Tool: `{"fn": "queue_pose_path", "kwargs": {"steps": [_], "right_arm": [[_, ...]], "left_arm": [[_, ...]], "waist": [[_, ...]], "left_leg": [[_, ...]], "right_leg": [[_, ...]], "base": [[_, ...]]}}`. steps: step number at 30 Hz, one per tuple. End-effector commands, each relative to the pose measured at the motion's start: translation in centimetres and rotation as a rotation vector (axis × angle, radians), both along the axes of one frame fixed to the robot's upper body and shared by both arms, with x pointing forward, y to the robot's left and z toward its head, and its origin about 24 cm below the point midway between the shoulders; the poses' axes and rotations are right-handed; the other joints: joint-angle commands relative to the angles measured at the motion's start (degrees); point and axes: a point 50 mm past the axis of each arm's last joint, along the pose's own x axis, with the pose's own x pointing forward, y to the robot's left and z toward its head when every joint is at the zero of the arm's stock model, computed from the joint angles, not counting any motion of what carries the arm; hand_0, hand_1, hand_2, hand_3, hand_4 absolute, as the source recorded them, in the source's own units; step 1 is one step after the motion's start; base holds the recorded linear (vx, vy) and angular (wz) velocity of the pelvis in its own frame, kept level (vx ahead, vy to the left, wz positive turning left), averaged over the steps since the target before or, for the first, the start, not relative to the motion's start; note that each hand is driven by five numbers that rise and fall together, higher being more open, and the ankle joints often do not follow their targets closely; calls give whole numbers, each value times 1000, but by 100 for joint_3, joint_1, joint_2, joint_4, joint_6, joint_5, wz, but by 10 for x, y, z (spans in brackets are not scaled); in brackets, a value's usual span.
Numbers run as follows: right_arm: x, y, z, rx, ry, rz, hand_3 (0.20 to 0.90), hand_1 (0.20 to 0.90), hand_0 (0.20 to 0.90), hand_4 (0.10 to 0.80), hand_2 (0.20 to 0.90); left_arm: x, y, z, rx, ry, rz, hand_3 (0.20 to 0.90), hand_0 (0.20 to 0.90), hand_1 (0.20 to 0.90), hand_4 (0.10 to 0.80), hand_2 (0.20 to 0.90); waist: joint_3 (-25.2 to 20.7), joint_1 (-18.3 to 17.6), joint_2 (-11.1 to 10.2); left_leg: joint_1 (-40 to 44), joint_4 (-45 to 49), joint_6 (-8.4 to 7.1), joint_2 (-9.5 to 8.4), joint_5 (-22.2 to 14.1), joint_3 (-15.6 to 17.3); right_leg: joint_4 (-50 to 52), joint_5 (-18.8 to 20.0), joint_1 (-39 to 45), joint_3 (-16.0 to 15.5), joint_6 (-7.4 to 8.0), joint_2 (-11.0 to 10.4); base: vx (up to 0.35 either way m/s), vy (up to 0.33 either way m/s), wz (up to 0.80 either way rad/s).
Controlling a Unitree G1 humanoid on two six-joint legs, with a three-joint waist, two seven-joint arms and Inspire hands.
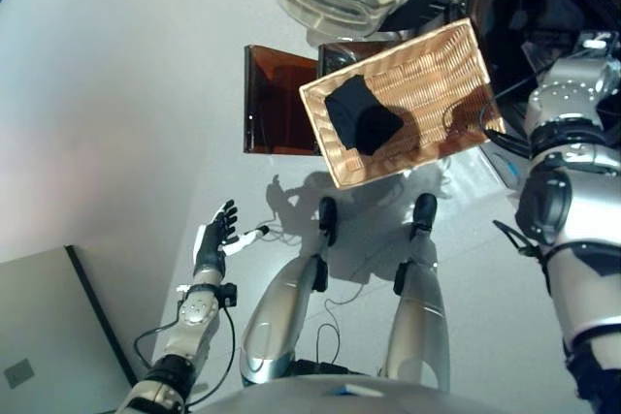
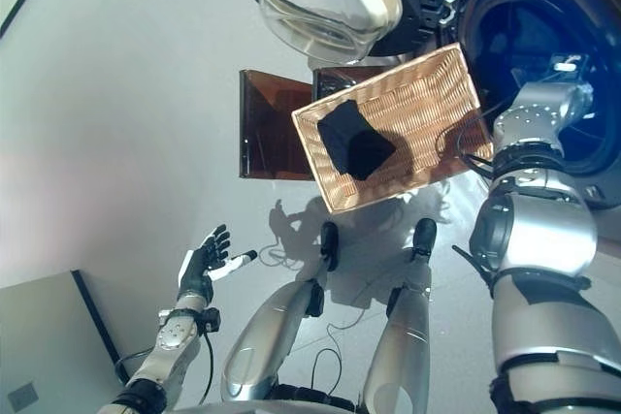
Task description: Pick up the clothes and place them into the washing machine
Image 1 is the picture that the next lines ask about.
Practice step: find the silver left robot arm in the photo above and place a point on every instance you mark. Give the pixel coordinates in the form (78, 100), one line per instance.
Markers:
(194, 317)

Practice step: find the silver robot torso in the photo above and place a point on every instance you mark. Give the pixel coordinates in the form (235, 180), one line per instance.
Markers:
(369, 399)

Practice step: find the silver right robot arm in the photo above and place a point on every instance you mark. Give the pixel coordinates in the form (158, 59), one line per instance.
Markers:
(577, 220)

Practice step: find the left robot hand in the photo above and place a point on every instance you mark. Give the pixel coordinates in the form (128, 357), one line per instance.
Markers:
(209, 244)

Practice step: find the brown glossy side table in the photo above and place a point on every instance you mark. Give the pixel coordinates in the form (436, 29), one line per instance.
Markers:
(276, 108)

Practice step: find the flat black garment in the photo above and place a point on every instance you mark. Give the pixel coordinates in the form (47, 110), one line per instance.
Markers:
(354, 113)

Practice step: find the grey panel black edge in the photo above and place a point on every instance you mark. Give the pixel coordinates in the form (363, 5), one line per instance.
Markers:
(48, 317)

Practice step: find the square grey socket plate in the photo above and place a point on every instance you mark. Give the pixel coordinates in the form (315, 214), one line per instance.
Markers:
(19, 373)

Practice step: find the silver left robot leg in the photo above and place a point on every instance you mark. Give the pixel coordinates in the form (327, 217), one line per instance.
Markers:
(276, 317)

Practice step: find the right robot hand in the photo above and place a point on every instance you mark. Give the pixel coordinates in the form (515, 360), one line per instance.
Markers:
(594, 41)

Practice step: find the dark grey washing machine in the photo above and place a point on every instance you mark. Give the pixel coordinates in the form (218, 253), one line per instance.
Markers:
(509, 7)

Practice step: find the rectangular wicker laundry basket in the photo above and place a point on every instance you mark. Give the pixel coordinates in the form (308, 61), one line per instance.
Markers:
(436, 79)

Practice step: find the silver right robot leg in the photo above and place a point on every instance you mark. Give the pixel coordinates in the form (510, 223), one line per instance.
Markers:
(419, 317)

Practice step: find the silver robot leg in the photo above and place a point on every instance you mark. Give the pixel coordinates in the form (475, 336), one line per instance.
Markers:
(276, 317)
(419, 317)

